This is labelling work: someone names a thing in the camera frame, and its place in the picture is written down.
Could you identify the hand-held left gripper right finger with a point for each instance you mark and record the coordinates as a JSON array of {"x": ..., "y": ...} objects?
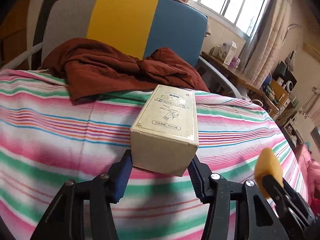
[{"x": 197, "y": 180}]

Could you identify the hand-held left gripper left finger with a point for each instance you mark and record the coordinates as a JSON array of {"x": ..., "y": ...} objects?
[{"x": 122, "y": 177}]

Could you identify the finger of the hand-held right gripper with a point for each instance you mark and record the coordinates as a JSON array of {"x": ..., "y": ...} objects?
[
  {"x": 291, "y": 188},
  {"x": 275, "y": 187}
]

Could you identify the yellow sponge block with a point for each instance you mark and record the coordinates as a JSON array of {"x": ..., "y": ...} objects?
[{"x": 268, "y": 165}]

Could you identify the beige cardboard box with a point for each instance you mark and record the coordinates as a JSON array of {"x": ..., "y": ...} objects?
[{"x": 165, "y": 130}]

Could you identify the pink fabric pile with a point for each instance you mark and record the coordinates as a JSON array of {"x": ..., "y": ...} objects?
[{"x": 311, "y": 175}]

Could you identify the pink green striped cloth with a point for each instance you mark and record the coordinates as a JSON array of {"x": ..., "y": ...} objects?
[{"x": 50, "y": 130}]

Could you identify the yellow storage box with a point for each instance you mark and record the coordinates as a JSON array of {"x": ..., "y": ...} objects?
[{"x": 278, "y": 92}]

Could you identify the red-brown jacket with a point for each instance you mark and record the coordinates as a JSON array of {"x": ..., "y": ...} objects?
[{"x": 112, "y": 72}]

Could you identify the black and white speaker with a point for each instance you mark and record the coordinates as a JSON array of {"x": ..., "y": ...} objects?
[{"x": 287, "y": 80}]

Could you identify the wooden desk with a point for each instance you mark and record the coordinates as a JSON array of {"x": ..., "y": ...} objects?
[{"x": 240, "y": 80}]

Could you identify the purple box on desk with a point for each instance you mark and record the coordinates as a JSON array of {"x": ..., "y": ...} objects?
[{"x": 235, "y": 62}]

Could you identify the white appliance on desk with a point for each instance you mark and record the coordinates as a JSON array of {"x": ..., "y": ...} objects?
[{"x": 219, "y": 52}]

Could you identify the white box on desk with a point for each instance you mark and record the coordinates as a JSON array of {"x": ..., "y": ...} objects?
[{"x": 230, "y": 53}]

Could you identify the cream curtain beside desk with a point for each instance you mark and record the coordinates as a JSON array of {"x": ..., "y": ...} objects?
[{"x": 265, "y": 35}]

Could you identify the grey yellow blue chair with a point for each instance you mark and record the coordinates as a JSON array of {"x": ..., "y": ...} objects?
[{"x": 125, "y": 22}]

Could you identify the window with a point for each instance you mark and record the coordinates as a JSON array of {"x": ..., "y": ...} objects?
[{"x": 225, "y": 0}]

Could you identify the wooden wardrobe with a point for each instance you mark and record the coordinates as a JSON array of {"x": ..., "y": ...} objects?
[{"x": 15, "y": 30}]

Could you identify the grey metal rail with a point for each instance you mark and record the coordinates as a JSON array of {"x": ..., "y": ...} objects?
[{"x": 225, "y": 80}]

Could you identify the white plastic wrapped rail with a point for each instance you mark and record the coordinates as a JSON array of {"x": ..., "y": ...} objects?
[{"x": 22, "y": 56}]

